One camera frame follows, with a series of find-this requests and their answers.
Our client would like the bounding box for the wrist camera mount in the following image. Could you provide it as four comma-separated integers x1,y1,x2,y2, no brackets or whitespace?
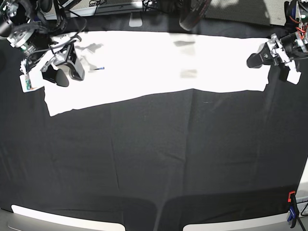
266,32,301,84
20,35,81,93

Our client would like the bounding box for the white graphic t-shirt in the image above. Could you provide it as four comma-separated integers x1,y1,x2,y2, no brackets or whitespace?
44,31,270,116

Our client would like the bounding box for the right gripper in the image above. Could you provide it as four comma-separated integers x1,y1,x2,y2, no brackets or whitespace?
42,43,85,87

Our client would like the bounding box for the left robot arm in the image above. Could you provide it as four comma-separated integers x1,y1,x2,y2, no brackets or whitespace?
246,0,308,68

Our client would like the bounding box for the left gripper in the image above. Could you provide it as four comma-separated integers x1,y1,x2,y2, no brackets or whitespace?
246,42,289,68

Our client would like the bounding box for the red blue clamp near right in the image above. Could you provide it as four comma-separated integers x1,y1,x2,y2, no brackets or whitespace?
287,191,299,229

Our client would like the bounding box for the black table cloth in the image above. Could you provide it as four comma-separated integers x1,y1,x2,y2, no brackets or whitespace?
0,13,308,231

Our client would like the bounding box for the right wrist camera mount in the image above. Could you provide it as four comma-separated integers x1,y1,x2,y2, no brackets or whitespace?
20,35,81,93

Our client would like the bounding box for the black red cable bundle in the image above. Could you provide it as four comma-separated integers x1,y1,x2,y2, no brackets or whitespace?
179,0,212,31

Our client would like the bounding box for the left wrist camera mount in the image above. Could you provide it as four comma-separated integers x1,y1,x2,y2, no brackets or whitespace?
266,32,301,84

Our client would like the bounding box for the blue clamp far right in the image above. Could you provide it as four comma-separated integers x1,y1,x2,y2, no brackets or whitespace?
284,0,299,25

